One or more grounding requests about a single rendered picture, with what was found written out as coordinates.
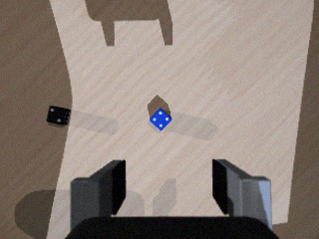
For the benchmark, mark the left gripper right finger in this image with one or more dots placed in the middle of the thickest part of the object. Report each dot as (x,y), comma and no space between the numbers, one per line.
(237,193)

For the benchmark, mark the black die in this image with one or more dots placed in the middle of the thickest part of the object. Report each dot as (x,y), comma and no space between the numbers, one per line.
(58,115)

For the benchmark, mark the blue die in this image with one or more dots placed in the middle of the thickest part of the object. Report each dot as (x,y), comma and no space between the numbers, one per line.
(160,119)

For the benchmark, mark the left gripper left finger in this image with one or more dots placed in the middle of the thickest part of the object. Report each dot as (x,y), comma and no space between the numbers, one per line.
(99,195)

